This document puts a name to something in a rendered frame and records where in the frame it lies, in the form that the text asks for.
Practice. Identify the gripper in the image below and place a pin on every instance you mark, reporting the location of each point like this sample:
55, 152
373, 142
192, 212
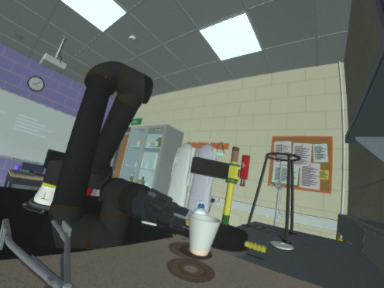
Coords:
153, 204

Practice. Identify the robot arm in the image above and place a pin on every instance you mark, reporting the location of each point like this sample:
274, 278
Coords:
90, 144

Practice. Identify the white crucible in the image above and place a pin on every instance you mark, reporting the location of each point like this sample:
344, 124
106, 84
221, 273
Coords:
203, 234

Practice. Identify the yellow burner with black base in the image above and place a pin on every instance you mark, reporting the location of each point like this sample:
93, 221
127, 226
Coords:
229, 204

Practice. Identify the yellow burner air sleeve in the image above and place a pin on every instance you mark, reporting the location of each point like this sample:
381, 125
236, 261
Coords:
233, 171

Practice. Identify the brown speckled tile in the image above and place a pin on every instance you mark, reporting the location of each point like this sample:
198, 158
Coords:
126, 267

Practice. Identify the yellow ribbed gas needle knob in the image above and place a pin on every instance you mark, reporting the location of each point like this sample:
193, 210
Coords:
255, 246

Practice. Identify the black tripod with triangle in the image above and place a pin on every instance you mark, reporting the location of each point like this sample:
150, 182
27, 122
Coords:
288, 192

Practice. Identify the grey tongs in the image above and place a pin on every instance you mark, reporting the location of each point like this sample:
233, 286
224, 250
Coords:
33, 264

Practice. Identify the white wash bottle blue cap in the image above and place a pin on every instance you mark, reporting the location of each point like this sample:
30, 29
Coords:
200, 210

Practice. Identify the white lab coat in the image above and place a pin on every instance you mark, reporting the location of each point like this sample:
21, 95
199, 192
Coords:
204, 186
180, 174

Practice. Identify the black rectangular bar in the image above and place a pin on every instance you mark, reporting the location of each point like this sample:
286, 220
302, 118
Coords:
210, 168

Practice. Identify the glass door cabinet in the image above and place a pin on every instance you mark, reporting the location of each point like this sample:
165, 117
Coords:
150, 156

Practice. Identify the green safety goggles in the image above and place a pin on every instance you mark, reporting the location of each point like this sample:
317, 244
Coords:
221, 153

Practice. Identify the orange coat rack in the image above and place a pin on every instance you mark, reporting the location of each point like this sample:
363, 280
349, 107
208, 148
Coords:
210, 145

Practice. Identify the red fire extinguisher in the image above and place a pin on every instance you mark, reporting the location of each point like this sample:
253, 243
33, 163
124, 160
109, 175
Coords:
245, 169

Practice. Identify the brown door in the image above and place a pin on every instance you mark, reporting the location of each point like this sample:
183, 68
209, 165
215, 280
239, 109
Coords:
121, 156

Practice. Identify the grey retort stand white base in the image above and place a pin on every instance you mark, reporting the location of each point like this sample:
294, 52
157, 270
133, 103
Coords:
281, 244

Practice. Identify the green exit sign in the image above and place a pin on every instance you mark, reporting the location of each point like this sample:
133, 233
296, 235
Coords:
136, 121

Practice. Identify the white cone with yellow band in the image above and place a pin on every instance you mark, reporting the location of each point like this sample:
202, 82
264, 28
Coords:
45, 193

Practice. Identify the orange cork notice board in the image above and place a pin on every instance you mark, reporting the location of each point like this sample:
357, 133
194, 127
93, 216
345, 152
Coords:
312, 163

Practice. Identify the grey desk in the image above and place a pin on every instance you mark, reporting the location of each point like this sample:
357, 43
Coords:
21, 178

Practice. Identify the white projection board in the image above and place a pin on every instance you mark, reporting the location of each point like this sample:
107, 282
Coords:
33, 129

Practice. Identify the dark grey box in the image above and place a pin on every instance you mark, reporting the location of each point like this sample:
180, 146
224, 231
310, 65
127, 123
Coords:
360, 229

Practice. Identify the white smoke detector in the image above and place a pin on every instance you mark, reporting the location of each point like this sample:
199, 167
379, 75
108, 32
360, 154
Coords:
132, 37

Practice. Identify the ceiling light panel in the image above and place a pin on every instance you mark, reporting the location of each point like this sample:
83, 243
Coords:
231, 36
94, 12

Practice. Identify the white ceiling projector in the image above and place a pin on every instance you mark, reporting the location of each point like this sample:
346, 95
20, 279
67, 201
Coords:
53, 61

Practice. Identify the white wall socket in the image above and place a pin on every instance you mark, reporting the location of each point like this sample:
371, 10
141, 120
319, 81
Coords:
215, 200

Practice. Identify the white vertical wall pipe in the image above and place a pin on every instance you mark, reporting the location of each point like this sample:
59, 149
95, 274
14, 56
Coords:
342, 135

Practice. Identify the round wall clock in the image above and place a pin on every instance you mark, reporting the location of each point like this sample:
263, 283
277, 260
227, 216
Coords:
36, 83

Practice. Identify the grey wall cupboard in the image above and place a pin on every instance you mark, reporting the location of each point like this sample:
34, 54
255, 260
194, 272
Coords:
367, 105

